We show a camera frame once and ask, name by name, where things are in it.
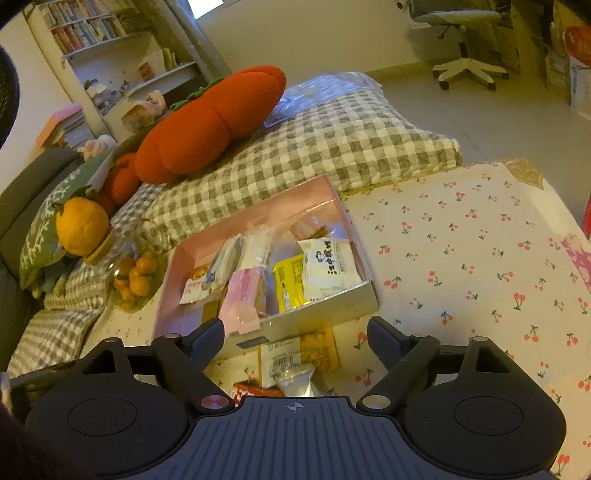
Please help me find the red shiny snack packet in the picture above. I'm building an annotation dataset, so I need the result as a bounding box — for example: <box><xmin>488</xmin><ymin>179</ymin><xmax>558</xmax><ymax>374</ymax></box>
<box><xmin>231</xmin><ymin>382</ymin><xmax>284</xmax><ymax>404</ymax></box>

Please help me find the pink snack packet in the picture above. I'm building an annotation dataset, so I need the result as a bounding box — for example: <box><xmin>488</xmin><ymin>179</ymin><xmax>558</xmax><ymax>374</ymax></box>
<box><xmin>219</xmin><ymin>267</ymin><xmax>266</xmax><ymax>337</ymax></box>

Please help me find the white blue snack packet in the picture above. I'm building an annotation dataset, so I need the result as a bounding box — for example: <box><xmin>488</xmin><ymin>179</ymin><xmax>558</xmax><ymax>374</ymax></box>
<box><xmin>201</xmin><ymin>234</ymin><xmax>245</xmax><ymax>292</ymax></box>

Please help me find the white black-text snack packet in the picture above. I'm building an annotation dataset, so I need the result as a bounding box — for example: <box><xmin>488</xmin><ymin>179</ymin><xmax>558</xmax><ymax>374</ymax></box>
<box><xmin>298</xmin><ymin>237</ymin><xmax>363</xmax><ymax>301</ymax></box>

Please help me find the clear white snack packet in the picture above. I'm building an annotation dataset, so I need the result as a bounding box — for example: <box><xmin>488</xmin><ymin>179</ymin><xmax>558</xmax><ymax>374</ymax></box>
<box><xmin>238</xmin><ymin>228</ymin><xmax>284</xmax><ymax>270</ymax></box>

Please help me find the yellow snack packet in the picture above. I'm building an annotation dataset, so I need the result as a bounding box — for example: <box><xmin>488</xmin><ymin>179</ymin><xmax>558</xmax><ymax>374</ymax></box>
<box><xmin>273</xmin><ymin>254</ymin><xmax>307</xmax><ymax>313</ymax></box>

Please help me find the yellow white flat packet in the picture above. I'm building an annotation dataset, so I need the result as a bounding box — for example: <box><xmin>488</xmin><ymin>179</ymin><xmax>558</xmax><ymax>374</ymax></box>
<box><xmin>259</xmin><ymin>327</ymin><xmax>341</xmax><ymax>388</ymax></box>

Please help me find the glass jar with oranges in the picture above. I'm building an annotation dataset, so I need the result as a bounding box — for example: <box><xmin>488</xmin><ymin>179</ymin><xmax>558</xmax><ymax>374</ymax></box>
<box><xmin>83</xmin><ymin>227</ymin><xmax>167</xmax><ymax>313</ymax></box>

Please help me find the cherry print tablecloth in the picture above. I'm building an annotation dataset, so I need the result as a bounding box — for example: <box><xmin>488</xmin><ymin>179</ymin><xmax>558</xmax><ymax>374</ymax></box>
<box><xmin>82</xmin><ymin>160</ymin><xmax>590</xmax><ymax>479</ymax></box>

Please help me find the pink cardboard box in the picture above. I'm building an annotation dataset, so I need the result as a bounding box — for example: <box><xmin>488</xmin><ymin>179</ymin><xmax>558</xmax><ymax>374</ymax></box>
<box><xmin>153</xmin><ymin>175</ymin><xmax>379</xmax><ymax>358</ymax></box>

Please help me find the small pink wrapped snack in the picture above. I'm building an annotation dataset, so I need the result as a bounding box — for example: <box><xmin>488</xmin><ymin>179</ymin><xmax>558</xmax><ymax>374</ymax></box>
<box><xmin>290</xmin><ymin>215</ymin><xmax>329</xmax><ymax>241</ymax></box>

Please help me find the large orange fruit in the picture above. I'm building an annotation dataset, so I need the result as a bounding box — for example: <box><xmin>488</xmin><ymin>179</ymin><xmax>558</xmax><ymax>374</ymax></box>
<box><xmin>56</xmin><ymin>197</ymin><xmax>110</xmax><ymax>257</ymax></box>

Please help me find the green patterned pillow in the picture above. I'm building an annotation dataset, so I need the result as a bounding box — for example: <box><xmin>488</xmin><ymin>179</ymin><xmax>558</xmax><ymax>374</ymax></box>
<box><xmin>19</xmin><ymin>151</ymin><xmax>113</xmax><ymax>289</ymax></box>

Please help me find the grey checkered blanket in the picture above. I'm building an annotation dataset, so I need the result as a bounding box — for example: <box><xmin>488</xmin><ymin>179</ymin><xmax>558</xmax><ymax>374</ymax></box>
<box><xmin>4</xmin><ymin>85</ymin><xmax>462</xmax><ymax>377</ymax></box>

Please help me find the dark grey sofa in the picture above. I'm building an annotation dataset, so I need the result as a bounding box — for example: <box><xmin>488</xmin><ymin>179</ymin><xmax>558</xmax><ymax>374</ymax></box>
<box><xmin>0</xmin><ymin>148</ymin><xmax>83</xmax><ymax>371</ymax></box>

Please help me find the red tomato plush cushion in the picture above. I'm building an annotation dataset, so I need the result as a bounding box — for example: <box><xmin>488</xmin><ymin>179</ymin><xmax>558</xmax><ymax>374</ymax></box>
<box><xmin>96</xmin><ymin>65</ymin><xmax>287</xmax><ymax>216</ymax></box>

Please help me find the clear plastic bag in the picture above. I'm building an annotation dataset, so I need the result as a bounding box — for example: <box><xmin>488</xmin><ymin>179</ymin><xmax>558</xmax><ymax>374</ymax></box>
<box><xmin>263</xmin><ymin>72</ymin><xmax>383</xmax><ymax>129</ymax></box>

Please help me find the white bookshelf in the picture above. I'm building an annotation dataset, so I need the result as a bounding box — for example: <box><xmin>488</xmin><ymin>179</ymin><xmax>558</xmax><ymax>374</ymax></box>
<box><xmin>25</xmin><ymin>1</ymin><xmax>205</xmax><ymax>140</ymax></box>

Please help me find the white office chair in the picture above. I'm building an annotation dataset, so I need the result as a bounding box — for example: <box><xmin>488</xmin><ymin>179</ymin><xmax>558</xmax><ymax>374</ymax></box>
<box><xmin>396</xmin><ymin>0</ymin><xmax>509</xmax><ymax>91</ymax></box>

